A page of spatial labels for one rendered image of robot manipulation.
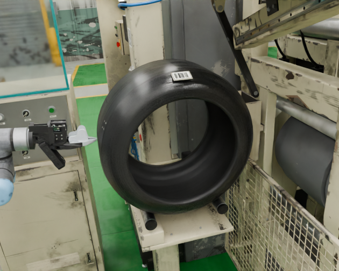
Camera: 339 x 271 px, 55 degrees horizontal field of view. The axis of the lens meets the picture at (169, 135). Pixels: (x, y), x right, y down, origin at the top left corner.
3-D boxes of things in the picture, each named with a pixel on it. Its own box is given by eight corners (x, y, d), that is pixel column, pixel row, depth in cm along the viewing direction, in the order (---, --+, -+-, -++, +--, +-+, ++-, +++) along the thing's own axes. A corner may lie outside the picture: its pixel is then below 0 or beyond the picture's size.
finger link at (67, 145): (82, 144, 106) (54, 145, 104) (82, 148, 107) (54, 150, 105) (82, 138, 111) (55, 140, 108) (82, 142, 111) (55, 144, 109)
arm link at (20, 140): (15, 155, 103) (19, 144, 110) (30, 154, 104) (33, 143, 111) (12, 133, 100) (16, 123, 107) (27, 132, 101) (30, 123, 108)
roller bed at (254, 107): (214, 148, 171) (214, 93, 159) (240, 143, 174) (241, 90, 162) (230, 165, 154) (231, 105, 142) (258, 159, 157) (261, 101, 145)
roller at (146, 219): (140, 173, 148) (141, 182, 150) (130, 175, 147) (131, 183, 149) (157, 219, 117) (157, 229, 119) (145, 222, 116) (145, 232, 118)
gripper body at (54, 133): (67, 126, 104) (26, 128, 101) (69, 151, 107) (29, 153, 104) (68, 119, 110) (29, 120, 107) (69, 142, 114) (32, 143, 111)
